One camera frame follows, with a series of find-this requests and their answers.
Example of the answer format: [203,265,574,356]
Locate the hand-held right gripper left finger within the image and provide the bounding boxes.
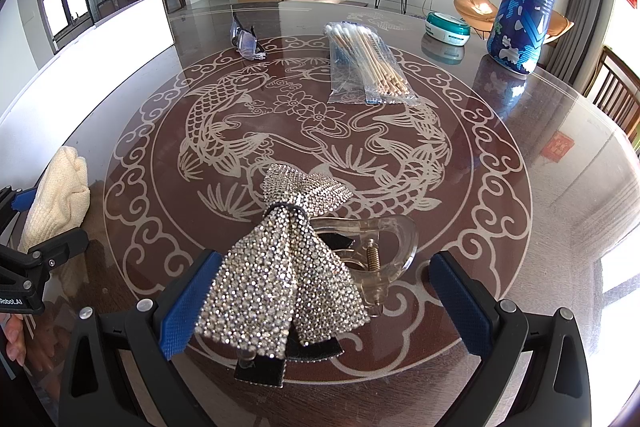
[57,249,226,427]

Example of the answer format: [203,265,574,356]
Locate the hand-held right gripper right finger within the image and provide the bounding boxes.
[429,251,593,427]

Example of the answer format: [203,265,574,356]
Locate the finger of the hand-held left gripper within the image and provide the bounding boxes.
[20,227,90,289]
[0,186,41,235]

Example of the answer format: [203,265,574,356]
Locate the cream knitted sock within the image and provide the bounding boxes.
[19,146,91,253]

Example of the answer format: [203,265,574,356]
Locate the rhinestone bow hair claw clip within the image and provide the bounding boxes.
[197,163,419,389]

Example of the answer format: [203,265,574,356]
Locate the white cardboard container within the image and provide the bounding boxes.
[0,0,176,144]

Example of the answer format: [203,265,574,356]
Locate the person's left hand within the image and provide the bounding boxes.
[0,314,27,368]

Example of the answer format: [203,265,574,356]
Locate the bag of cotton swabs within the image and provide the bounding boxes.
[325,22,419,106]

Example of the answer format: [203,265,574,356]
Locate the wooden slatted chair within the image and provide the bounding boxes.
[582,46,640,142]

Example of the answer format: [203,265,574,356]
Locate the teal round tin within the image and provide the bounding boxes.
[425,12,472,47]

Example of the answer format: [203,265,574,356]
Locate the orange lounge chair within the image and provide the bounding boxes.
[454,0,575,46]

